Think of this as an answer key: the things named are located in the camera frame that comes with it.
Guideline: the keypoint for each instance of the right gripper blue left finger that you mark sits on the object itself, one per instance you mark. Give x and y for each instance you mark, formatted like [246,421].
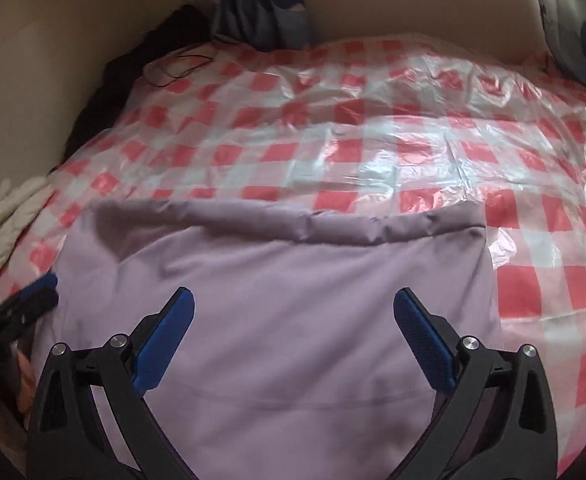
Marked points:
[67,440]

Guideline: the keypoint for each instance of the lilac purple jacket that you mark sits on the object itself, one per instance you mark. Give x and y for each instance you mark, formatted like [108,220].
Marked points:
[293,367]

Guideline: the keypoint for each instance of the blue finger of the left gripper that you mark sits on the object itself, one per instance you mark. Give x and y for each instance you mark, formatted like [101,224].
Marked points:
[47,281]
[22,310]

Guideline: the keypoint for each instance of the red checked plastic bed cover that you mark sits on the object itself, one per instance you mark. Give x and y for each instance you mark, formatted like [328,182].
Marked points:
[375,126]

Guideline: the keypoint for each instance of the beige quilted blanket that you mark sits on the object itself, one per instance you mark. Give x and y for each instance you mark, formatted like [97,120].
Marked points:
[19,206]

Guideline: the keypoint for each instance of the black clothing pile by wall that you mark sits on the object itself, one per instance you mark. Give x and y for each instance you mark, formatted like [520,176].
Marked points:
[185,27]

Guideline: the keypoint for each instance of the blue patterned curtain left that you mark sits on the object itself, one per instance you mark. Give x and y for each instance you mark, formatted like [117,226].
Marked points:
[265,25]

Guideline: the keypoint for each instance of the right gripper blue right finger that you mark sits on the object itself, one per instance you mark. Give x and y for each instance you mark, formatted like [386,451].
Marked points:
[493,415]

